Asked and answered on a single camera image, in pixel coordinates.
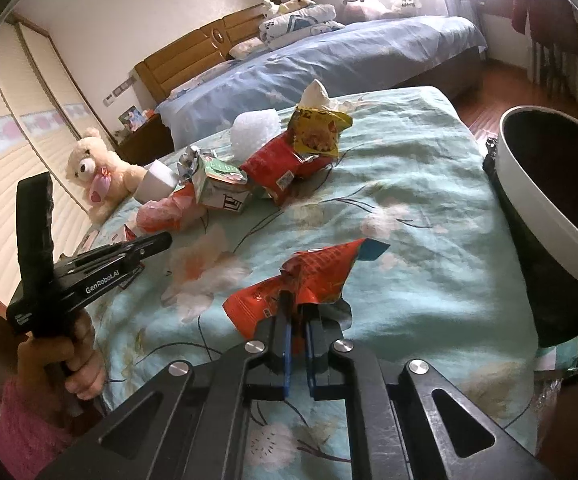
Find orange red snack wrapper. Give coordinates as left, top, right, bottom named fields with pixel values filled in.
left=223, top=238, right=389, bottom=339

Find pink plastic bag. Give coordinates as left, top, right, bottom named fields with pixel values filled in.
left=135, top=183, right=206, bottom=233

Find white foam block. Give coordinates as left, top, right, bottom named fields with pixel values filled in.
left=134, top=160, right=179, bottom=204

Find green milk carton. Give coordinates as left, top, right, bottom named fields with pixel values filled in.
left=191, top=155, right=251, bottom=214

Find red snack bag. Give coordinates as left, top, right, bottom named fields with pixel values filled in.
left=239, top=131, right=333, bottom=206

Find silver blue wrapper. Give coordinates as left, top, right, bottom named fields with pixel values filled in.
left=177, top=145, right=202, bottom=183

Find yellow snack bag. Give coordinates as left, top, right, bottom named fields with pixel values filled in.
left=288, top=106, right=353, bottom=157

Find white paper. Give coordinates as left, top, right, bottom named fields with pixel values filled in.
left=298, top=79, right=354, bottom=114

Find pink sweater forearm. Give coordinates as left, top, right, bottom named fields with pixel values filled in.
left=0, top=378, right=74, bottom=480

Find white round trash bin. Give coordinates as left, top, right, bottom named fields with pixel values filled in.
left=483, top=105, right=578, bottom=347

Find person's left hand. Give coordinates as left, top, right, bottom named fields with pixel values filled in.
left=16, top=311, right=106, bottom=401

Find small red white carton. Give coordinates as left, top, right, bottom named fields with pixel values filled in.
left=110, top=223, right=139, bottom=245

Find cream teddy bear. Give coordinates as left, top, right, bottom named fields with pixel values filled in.
left=65, top=128, right=147, bottom=226

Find floral green tablecloth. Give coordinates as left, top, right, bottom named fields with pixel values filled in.
left=89, top=87, right=537, bottom=450

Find sliding wardrobe doors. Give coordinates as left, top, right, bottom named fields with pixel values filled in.
left=0, top=23, right=103, bottom=310

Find wooden nightstand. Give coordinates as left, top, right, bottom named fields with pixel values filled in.
left=116, top=114, right=174, bottom=166

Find white foam net sleeve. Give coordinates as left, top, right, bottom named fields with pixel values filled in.
left=230, top=108, right=281, bottom=164

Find wooden headboard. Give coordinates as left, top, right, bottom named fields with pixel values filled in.
left=135, top=3, right=265, bottom=104

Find bed with blue cover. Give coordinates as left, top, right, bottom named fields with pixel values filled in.
left=156, top=15, right=486, bottom=148

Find pink pillow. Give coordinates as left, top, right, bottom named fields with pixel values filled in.
left=228, top=37, right=268, bottom=61

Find folded white blue quilt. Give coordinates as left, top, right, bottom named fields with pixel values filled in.
left=258, top=4, right=344, bottom=50

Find plush toys on quilt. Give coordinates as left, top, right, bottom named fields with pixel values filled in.
left=263, top=0, right=315, bottom=18

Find dark red hanging coat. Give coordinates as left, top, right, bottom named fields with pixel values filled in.
left=511, top=0, right=578, bottom=54

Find photo frame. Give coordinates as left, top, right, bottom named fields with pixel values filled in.
left=118, top=105, right=148, bottom=131

